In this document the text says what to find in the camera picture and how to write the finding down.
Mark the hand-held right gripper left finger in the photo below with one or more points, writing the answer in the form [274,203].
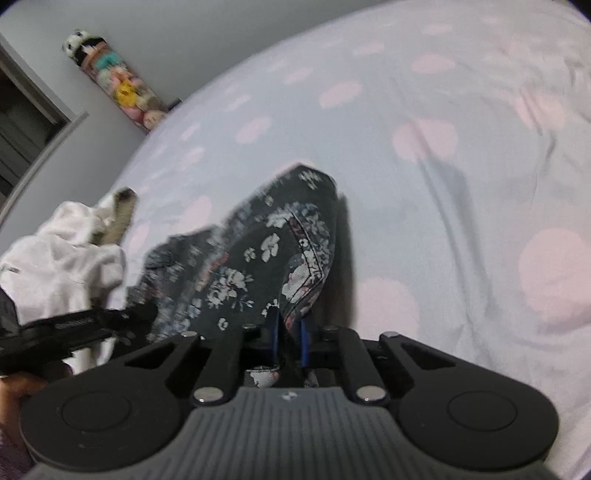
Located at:
[275,339]

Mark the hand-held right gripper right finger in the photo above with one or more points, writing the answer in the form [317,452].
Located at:
[304,344]

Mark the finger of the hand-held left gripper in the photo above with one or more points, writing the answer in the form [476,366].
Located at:
[136,316]

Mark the dark floral pants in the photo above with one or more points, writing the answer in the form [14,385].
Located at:
[258,258]

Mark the person's left hand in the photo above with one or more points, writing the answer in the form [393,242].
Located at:
[21,390]

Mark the white garment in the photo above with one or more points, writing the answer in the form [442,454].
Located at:
[55,263]

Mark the clear tube of plush toys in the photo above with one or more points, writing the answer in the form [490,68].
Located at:
[117,85]

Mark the polka dot bed sheet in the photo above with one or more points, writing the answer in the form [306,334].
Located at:
[461,138]

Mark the grey door frame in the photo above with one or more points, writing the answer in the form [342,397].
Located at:
[46,152]

